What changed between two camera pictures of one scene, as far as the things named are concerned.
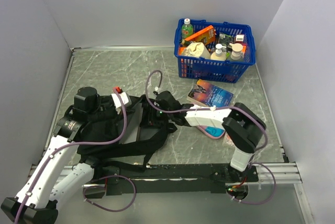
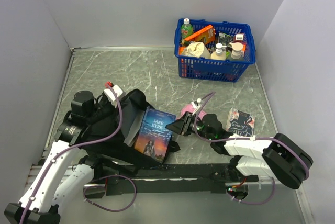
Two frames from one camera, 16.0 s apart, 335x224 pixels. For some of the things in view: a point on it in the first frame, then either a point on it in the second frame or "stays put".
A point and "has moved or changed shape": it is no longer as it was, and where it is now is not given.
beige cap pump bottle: x=236 y=49 stays put
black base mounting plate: x=211 y=178 stays put
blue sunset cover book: x=207 y=94 to x=153 y=136
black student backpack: x=108 y=125 has moved or changed shape
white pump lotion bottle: x=219 y=55 stays put
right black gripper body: x=156 y=118 to x=189 y=124
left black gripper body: x=104 y=111 stays put
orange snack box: x=206 y=35 stays put
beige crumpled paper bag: x=196 y=49 stays put
